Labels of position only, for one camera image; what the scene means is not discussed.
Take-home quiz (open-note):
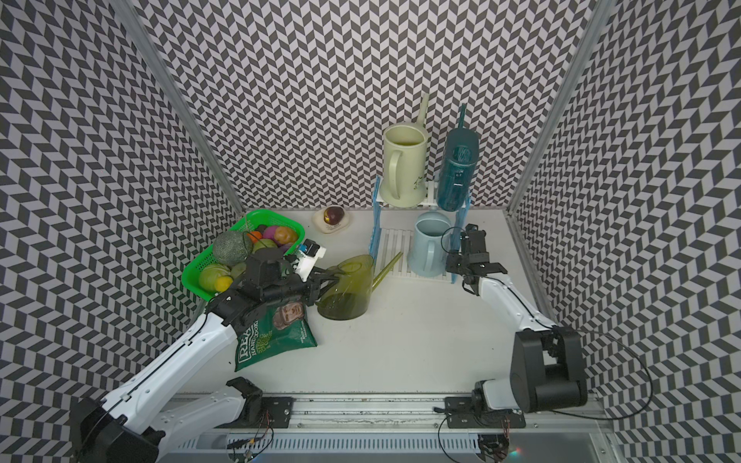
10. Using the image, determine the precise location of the green chips bag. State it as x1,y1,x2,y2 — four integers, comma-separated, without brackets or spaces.
235,302,318,372

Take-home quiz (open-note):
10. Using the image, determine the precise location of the light blue watering can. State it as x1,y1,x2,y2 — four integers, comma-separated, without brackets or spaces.
407,211,453,278

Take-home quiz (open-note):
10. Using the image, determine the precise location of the dark green melon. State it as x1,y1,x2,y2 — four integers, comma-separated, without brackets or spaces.
211,231,253,267

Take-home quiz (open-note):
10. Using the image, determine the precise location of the brown potato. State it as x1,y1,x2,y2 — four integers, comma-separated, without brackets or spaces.
272,226,298,247

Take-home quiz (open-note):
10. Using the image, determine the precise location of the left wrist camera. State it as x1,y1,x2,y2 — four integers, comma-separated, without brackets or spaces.
294,239,326,282

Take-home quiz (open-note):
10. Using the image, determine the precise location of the pale green squash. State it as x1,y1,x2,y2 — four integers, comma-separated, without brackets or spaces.
198,262,231,293

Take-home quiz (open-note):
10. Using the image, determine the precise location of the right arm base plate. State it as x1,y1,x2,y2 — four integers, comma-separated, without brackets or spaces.
444,395,526,429

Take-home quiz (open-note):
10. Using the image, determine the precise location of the light green cabbage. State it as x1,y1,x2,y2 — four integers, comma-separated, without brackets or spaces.
253,238,278,253

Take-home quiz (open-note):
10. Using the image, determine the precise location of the orange carrot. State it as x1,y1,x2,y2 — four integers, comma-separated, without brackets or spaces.
247,231,262,243

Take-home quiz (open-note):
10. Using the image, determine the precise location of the cream watering can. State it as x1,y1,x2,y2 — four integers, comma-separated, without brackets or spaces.
380,94,430,208

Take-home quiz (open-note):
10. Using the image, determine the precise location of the yellow lemon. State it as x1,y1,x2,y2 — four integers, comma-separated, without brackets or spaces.
214,276,233,293

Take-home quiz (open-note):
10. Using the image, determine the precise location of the green plastic basket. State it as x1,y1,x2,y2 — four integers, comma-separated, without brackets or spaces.
181,210,305,301

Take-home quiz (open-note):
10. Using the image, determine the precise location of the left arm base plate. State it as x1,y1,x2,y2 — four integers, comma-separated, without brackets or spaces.
228,397,295,429

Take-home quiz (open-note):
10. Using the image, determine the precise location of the purple onion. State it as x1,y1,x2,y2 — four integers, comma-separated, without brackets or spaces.
262,226,278,239

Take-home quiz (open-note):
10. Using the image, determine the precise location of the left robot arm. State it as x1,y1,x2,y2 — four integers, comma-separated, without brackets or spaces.
69,239,338,462

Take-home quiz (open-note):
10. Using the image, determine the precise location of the olive transparent watering can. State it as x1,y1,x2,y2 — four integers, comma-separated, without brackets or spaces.
316,252,403,321

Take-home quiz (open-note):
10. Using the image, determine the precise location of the green apple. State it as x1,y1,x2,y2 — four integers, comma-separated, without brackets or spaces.
231,262,247,280

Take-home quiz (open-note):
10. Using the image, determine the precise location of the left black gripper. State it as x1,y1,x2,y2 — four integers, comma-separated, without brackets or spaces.
262,267,340,307

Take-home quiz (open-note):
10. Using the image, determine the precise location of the teal transparent watering can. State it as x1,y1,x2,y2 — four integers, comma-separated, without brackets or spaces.
436,103,480,211

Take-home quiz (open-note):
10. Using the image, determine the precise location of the clear bowl with plum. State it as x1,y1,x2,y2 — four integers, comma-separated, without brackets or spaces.
312,206,351,235

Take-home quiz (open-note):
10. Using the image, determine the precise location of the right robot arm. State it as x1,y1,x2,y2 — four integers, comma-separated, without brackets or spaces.
446,224,589,413

